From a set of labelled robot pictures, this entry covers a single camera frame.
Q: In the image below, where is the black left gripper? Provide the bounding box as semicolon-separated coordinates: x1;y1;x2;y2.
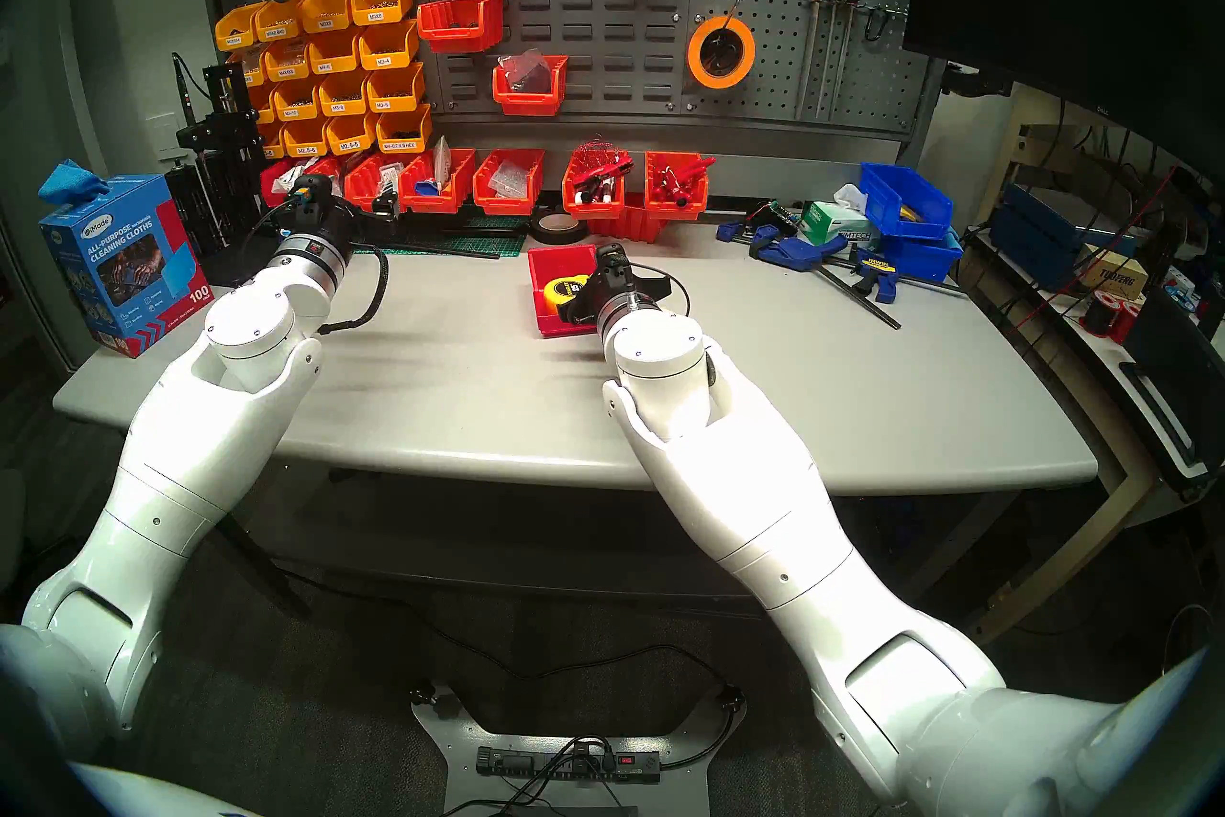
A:
279;188;399;251

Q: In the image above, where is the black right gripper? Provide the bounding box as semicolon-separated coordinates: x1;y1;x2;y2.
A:
560;274;671;328

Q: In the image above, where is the yellow tape measure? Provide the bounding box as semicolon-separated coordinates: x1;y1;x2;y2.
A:
543;274;591;320

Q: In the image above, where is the crimson plastic storage bin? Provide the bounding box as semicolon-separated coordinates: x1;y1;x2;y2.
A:
527;245;606;338

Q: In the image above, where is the green white tissue box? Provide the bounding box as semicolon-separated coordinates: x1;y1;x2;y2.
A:
799;183;879;247

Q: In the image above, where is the blue cleaning cloths box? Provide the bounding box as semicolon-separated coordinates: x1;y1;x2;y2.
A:
40;174;213;358

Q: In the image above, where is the dark blue storage box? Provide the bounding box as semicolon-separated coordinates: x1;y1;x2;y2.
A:
989;183;1118;292

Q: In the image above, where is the brown cardboard box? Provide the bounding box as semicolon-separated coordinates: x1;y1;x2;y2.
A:
1077;250;1149;302

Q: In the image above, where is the black tape roll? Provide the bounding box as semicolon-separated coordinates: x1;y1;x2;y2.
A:
529;212;588;247

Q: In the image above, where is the green cutting mat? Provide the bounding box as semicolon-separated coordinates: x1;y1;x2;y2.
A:
364;214;532;257

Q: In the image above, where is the black metal stand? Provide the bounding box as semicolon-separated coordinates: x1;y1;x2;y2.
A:
165;64;278;282

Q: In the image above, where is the black soldering pen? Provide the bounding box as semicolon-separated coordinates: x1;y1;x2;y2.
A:
170;52;200;127

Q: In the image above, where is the orange tape roll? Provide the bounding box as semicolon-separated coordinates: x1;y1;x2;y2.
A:
687;16;757;90

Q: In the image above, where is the blue bar clamp yellow label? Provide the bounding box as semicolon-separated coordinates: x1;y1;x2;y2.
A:
818;247;905;331

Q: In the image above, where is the blue plastic bin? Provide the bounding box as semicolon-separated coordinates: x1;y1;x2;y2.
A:
858;162;955;242
876;229;965;283

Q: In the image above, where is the blue cloth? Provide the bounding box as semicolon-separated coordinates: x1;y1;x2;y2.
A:
38;159;109;205

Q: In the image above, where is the black power strip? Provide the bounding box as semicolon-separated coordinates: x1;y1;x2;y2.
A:
476;746;663;784

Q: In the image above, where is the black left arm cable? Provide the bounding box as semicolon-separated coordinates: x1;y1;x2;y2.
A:
319;244;390;335

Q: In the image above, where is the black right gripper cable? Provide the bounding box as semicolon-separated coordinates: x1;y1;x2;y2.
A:
632;262;693;318

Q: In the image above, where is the black device with wires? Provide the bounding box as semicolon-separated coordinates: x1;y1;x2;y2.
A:
742;198;802;239

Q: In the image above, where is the grey pegboard wall panel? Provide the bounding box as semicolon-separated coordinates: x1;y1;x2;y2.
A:
196;0;927;144

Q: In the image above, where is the black monitor mount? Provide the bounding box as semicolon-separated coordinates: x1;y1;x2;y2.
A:
938;64;1013;103

